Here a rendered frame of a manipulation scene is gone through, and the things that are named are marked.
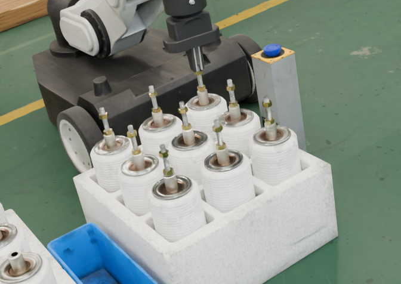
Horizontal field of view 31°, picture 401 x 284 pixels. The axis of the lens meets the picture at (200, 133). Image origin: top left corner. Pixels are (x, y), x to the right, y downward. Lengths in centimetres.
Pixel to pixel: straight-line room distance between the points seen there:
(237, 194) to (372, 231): 34
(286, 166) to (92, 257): 46
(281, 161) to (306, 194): 9
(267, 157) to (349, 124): 58
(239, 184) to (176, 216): 14
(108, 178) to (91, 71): 68
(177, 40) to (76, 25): 61
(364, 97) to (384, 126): 18
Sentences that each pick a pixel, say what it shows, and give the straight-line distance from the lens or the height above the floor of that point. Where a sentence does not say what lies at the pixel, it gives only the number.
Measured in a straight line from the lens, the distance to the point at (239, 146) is 149.
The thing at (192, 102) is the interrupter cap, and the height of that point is 25.
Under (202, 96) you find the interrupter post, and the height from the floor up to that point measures 27.
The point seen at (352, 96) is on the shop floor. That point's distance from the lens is 208.
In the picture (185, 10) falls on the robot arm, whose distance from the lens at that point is 147.
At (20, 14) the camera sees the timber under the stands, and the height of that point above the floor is 4.
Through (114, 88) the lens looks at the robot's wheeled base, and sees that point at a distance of 187.
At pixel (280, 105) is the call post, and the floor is 20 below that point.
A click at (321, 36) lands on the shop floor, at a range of 251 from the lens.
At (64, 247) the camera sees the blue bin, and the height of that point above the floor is 10.
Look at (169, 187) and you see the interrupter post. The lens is 131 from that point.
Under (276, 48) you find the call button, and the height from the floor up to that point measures 33.
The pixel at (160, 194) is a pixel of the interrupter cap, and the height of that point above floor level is 25.
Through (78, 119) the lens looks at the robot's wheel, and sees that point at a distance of 180.
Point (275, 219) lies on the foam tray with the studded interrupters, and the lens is 140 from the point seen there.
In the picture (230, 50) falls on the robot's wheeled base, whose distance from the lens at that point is 198.
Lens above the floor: 95
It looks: 28 degrees down
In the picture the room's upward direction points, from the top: 11 degrees counter-clockwise
